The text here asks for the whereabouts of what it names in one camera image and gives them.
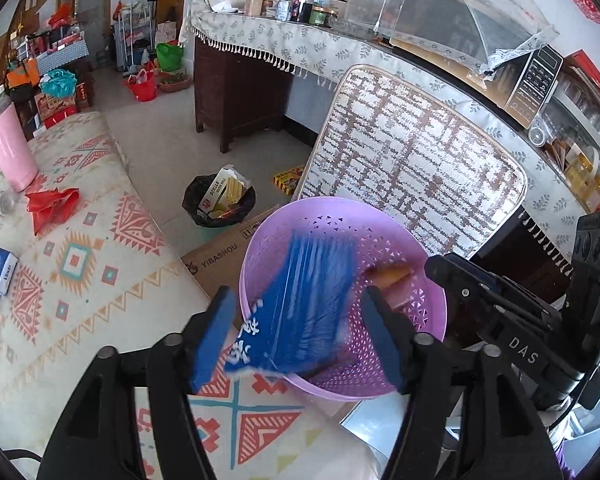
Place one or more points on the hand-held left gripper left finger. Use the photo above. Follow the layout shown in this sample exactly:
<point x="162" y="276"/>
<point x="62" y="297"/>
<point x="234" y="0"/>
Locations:
<point x="214" y="342"/>

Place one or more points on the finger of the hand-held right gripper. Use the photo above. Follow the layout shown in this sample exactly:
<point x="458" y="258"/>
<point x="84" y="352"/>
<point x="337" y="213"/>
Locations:
<point x="487" y="279"/>
<point x="460" y="280"/>

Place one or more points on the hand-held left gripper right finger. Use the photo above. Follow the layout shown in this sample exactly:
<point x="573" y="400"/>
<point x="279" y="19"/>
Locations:
<point x="384" y="340"/>

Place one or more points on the purple plastic basket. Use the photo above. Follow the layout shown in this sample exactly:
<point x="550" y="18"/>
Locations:
<point x="415" y="325"/>

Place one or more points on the blue snack packet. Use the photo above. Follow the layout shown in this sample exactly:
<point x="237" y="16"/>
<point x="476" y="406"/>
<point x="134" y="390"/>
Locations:
<point x="300" y="300"/>

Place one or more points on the trash bin with black liner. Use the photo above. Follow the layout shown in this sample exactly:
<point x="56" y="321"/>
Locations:
<point x="197" y="200"/>

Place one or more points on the orange brown box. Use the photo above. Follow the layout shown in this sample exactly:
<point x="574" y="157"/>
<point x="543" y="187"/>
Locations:
<point x="390" y="277"/>

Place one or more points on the brown cardboard box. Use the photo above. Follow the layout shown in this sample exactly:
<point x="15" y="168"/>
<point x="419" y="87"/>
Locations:
<point x="220" y="260"/>

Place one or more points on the patterned chair back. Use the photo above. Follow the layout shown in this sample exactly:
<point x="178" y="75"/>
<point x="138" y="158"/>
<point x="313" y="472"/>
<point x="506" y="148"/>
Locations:
<point x="410" y="160"/>

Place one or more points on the yellow and white box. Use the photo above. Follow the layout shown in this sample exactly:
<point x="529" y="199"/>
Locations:
<point x="225" y="190"/>

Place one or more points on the yellow packet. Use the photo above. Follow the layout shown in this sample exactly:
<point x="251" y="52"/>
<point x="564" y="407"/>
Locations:
<point x="287" y="180"/>

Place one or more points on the silver microwave oven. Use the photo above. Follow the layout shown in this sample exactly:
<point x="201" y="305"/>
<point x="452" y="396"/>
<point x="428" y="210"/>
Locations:
<point x="530" y="85"/>

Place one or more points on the red plastic bag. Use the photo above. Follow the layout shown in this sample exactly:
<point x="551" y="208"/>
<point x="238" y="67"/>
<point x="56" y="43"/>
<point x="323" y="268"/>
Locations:
<point x="50" y="207"/>

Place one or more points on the dark wooden sideboard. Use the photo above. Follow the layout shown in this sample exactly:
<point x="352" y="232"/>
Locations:
<point x="240" y="90"/>

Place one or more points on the shallow vegetable basket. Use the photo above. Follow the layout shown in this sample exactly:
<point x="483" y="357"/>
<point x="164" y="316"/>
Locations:
<point x="175" y="84"/>

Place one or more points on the red bucket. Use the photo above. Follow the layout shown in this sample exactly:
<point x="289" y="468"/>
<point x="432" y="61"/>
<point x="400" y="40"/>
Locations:
<point x="142" y="87"/>

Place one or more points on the mesh food cover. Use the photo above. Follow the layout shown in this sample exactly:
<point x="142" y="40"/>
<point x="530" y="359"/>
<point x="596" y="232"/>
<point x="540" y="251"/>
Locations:
<point x="430" y="5"/>

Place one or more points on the pink thermos flask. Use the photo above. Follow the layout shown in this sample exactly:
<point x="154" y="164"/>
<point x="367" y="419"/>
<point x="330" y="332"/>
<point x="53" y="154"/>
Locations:
<point x="10" y="150"/>

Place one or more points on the green shopping bag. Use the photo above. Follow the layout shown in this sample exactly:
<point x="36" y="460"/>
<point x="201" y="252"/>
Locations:
<point x="170" y="57"/>

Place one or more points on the wooden sideboard with cloth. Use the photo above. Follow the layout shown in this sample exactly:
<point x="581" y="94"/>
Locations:
<point x="290" y="45"/>

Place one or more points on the teal mesh bag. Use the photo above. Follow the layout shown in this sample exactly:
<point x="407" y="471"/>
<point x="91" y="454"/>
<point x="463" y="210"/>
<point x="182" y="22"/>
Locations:
<point x="57" y="84"/>

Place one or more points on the metal storage rack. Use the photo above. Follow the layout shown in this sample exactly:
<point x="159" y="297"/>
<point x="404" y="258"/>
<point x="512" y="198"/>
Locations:
<point x="130" y="35"/>

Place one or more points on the clear glass jar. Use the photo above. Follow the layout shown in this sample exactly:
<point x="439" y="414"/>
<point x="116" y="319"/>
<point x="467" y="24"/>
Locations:
<point x="284" y="9"/>

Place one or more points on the table with checkered cloth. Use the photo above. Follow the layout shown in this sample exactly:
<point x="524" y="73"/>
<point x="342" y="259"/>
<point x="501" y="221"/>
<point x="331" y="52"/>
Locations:
<point x="62" y="55"/>

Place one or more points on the beige box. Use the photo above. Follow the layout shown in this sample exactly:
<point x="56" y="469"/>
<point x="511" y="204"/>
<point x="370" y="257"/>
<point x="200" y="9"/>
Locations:
<point x="253" y="4"/>

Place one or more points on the grey door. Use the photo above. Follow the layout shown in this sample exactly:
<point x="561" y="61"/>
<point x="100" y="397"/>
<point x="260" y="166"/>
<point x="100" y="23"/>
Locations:
<point x="90" y="10"/>

